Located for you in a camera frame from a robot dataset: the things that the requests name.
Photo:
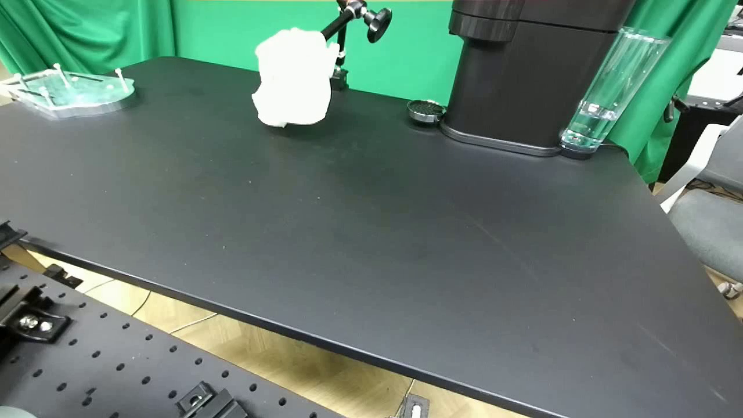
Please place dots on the black perforated metal board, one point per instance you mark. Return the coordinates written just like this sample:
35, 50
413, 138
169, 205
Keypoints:
71, 356

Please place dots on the clear glass tray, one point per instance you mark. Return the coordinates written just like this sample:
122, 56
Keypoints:
61, 93

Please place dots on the small black round cap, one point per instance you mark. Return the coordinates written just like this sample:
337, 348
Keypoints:
425, 113

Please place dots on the white cloth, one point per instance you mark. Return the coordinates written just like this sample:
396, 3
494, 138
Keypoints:
297, 67

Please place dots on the green backdrop curtain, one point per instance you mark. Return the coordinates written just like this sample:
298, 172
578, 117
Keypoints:
417, 58

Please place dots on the clear acrylic tube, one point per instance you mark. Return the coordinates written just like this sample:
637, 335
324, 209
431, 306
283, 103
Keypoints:
625, 67

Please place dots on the grey office chair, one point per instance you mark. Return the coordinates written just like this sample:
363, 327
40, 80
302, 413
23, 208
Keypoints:
705, 200

